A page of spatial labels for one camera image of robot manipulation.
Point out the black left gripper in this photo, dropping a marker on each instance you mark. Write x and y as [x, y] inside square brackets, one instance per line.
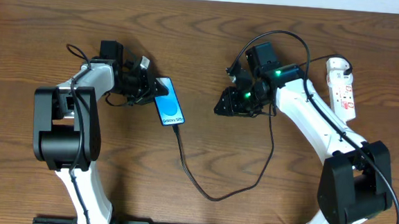
[149, 87]

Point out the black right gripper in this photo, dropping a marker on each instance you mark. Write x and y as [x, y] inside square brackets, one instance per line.
[238, 101]

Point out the blue Galaxy smartphone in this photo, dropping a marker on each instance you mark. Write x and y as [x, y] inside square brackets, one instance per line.
[168, 106]

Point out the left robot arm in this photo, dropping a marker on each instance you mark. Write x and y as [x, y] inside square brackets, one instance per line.
[66, 129]

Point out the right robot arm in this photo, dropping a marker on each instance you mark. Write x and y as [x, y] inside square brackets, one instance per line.
[355, 183]

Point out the white USB charger plug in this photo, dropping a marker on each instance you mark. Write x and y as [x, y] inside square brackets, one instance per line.
[339, 64]

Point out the white power strip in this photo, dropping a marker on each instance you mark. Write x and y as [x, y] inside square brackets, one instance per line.
[340, 88]

